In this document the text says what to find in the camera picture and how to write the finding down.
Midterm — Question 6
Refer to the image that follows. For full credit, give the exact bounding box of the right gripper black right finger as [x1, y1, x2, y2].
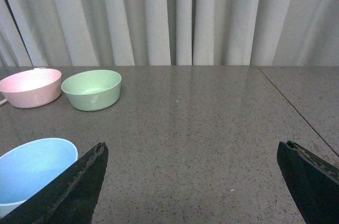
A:
[276, 141, 338, 223]

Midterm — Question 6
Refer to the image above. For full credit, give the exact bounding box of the pink plastic bowl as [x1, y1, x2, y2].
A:
[1, 68, 62, 109]

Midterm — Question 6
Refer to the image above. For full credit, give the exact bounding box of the green plastic bowl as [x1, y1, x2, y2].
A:
[61, 69, 122, 111]

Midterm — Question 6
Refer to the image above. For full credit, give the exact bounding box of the white pleated curtain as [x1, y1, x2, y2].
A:
[1, 0, 338, 66]

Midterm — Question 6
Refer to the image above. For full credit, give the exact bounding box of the blue plastic bowl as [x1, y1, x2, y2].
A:
[1, 138, 78, 217]

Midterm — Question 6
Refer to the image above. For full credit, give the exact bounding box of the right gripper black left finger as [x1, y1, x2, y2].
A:
[1, 142, 109, 223]

